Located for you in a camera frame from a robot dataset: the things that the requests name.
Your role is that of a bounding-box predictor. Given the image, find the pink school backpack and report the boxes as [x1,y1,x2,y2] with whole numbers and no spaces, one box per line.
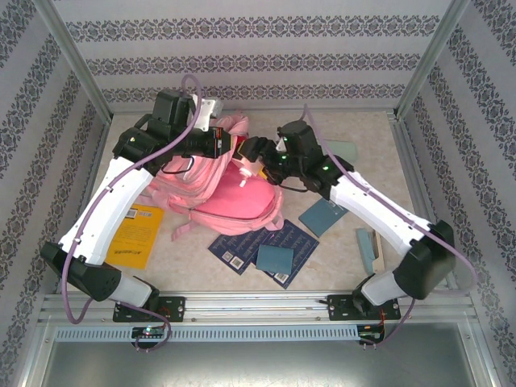
[145,112,285,243]

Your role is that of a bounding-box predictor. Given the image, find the pale green pencil case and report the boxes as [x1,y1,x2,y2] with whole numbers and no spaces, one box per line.
[322,139,359,162]

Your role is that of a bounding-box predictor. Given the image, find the teal book with white label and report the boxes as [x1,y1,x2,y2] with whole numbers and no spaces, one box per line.
[298,197,350,239]

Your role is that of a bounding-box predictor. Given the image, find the navy blue printed notebook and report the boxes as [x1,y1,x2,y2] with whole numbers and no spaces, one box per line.
[250,219,320,290]
[207,230,269,275]

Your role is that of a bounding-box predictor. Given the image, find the small plain teal notebook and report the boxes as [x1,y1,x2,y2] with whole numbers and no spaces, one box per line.
[256,243,294,272]

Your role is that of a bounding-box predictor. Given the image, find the yellow book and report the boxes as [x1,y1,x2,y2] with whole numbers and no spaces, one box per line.
[106,203,165,270]

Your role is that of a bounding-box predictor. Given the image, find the right small circuit board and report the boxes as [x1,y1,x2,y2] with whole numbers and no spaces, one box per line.
[357,323,387,344]

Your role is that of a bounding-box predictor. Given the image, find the small circuit board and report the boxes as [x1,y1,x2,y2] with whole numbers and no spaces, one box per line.
[357,323,387,344]
[131,325,167,344]

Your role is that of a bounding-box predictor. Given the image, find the grey metal panel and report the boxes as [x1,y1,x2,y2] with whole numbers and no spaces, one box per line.
[23,318,501,387]

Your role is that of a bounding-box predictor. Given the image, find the left small circuit board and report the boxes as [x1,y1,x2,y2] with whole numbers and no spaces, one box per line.
[131,325,167,344]

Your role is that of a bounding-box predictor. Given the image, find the short black right gripper cable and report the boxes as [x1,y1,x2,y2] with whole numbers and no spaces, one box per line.
[273,177,312,193]

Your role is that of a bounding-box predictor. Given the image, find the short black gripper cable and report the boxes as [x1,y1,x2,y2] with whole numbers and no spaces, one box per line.
[160,156,195,176]
[273,177,312,193]

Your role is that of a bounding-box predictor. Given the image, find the short black left gripper cable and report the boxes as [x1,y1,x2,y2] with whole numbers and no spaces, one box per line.
[160,156,195,176]

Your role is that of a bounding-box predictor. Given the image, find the aluminium side rail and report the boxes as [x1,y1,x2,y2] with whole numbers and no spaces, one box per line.
[386,112,460,291]
[54,114,114,294]

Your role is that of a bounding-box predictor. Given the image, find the aluminium frame post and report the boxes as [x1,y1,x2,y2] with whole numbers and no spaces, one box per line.
[32,0,114,122]
[393,0,472,122]

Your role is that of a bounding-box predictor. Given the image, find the aluminium mounting rail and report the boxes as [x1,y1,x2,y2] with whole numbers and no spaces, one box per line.
[38,290,479,323]

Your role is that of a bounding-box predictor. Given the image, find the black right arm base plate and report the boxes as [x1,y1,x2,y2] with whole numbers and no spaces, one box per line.
[324,293,402,323]

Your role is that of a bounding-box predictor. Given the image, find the grey slotted cable duct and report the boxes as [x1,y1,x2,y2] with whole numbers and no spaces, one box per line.
[54,325,360,343]

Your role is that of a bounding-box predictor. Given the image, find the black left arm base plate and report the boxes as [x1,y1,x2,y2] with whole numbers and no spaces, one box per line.
[112,296,186,323]

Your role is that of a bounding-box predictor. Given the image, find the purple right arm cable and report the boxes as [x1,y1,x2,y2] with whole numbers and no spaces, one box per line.
[302,103,479,350]

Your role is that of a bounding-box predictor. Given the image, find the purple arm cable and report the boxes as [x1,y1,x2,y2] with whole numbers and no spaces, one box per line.
[302,103,479,350]
[60,74,203,355]

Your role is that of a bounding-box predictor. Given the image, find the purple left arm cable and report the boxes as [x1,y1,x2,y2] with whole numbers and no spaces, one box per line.
[60,74,203,355]

